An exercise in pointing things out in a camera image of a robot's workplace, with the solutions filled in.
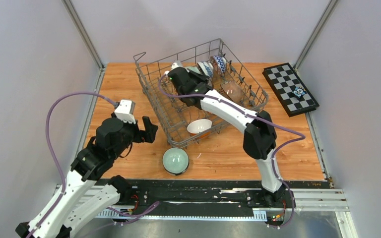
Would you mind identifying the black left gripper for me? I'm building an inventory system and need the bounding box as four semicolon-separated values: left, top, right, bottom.
112;112;158;160

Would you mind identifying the orange bowl white inside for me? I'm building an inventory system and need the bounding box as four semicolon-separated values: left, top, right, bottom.
187;119;212;138

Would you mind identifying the blue floral pattern bowl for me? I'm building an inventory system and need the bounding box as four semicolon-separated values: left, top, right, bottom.
197;61;214;79

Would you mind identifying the clear glass bowl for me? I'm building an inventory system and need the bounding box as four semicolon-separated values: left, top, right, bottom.
220;81;244;104

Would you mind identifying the blue zigzag pattern bowl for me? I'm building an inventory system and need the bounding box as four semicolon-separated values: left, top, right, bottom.
210;55;228;75

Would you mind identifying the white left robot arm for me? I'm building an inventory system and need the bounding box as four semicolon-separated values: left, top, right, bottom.
15;117;158;238

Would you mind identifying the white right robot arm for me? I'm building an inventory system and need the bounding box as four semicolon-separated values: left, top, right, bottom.
164;66;286;207

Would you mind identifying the black bowl pale green inside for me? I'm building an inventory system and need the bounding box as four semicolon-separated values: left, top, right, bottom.
162;147;190;176

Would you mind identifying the black white checkerboard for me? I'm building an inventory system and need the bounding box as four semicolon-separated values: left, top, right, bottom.
262;62;319;117

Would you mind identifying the small blue owl figure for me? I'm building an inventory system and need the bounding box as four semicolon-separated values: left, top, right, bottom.
292;87;307;99

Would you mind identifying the grey wire dish rack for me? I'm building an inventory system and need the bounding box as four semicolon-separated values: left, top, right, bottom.
133;38;268;148

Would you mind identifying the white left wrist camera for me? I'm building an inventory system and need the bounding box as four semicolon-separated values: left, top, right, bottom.
114;99;136;124

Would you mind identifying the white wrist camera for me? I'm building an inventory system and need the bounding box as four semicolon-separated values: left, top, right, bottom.
164;60;184;75
114;99;136;124

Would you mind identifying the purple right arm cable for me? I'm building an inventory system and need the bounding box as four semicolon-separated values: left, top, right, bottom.
158;73;306;230

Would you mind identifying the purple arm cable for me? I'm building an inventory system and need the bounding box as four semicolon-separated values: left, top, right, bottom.
158;73;306;230
24;92;117;238

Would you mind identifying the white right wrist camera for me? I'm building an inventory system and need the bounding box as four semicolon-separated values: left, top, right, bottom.
164;60;184;75

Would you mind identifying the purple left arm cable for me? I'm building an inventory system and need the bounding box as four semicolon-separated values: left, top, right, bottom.
24;92;117;238

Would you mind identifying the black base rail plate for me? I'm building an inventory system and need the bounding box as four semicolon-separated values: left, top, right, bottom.
97;179;349;223

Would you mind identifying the right aluminium frame post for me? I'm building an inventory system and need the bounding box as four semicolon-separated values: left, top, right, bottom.
294;0;339;71

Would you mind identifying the aluminium frame post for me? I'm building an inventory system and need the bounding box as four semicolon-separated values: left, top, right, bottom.
294;0;339;71
62;0;105;71

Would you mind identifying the left aluminium frame post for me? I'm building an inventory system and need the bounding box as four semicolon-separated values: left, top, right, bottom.
62;0;105;71

